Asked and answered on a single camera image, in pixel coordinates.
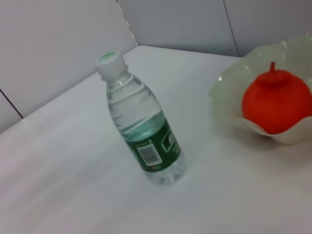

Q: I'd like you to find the clear green-label water bottle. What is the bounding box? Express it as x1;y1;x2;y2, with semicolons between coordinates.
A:
94;50;188;185

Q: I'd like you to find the orange fruit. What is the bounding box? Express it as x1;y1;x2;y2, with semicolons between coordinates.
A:
241;61;312;135

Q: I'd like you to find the pale green wavy glass bowl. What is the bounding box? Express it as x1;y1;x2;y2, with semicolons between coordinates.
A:
209;33;312;146

